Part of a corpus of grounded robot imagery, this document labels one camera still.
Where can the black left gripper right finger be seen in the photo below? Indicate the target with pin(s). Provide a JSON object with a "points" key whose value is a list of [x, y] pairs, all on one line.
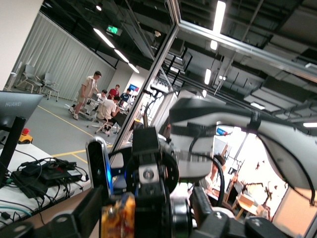
{"points": [[218, 225]]}

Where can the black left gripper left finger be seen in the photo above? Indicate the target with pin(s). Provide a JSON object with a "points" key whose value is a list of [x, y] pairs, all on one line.
{"points": [[74, 223]]}

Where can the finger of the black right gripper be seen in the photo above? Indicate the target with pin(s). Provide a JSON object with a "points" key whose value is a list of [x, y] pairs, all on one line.
{"points": [[148, 174]]}

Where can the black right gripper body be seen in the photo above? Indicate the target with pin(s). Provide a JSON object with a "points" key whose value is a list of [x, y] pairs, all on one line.
{"points": [[146, 143]]}

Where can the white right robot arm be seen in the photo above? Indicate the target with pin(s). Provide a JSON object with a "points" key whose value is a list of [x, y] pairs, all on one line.
{"points": [[272, 138]]}

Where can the seated person white shirt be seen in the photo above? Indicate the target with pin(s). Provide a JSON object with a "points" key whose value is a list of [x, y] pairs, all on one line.
{"points": [[107, 109]]}

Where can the person in dark blue shirt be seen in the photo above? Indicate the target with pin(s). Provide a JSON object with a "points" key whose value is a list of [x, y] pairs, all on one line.
{"points": [[125, 95]]}

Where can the black electronics box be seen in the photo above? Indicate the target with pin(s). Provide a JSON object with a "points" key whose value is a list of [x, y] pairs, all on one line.
{"points": [[47, 177]]}

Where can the person in red shirt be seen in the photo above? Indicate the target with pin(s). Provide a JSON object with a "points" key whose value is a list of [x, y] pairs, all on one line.
{"points": [[114, 93]]}

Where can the long ceiling light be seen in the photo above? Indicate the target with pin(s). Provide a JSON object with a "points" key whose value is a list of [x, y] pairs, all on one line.
{"points": [[133, 68], [104, 37], [121, 56], [207, 76], [219, 16]]}

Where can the standing person beige clothes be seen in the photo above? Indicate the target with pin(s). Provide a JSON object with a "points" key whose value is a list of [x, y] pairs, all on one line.
{"points": [[86, 89]]}

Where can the red emergency stop button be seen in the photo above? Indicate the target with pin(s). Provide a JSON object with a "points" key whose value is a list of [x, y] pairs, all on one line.
{"points": [[25, 135]]}

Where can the grey chair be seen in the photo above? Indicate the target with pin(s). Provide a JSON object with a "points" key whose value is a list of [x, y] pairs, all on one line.
{"points": [[50, 81], [31, 74]]}

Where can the grey curtain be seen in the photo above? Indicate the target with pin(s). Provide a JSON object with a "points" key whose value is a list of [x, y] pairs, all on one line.
{"points": [[62, 64]]}

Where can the green exit sign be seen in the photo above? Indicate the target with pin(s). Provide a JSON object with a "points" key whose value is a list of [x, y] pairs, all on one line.
{"points": [[114, 30]]}

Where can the black Huawei monitor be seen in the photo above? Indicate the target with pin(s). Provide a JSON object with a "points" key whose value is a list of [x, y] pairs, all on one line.
{"points": [[15, 106]]}

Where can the aluminium frame post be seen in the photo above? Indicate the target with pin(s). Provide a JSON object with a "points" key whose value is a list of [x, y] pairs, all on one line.
{"points": [[151, 74]]}

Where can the aluminium frame beam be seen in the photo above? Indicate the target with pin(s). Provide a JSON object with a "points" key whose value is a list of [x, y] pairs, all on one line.
{"points": [[247, 52]]}

